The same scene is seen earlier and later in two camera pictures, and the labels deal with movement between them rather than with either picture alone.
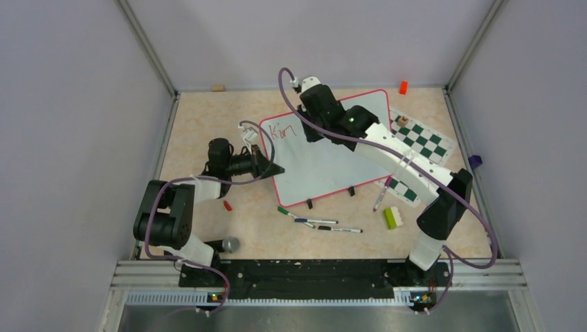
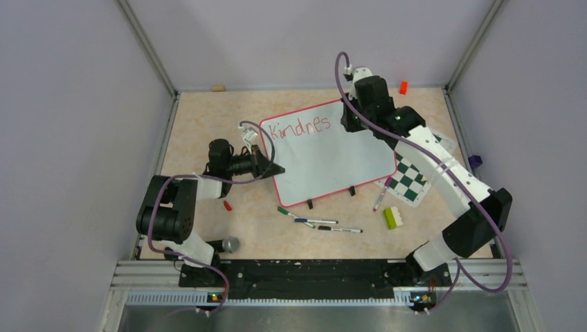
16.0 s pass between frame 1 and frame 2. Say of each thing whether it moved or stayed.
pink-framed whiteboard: stayed
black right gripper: moved
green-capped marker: stayed
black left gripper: stayed
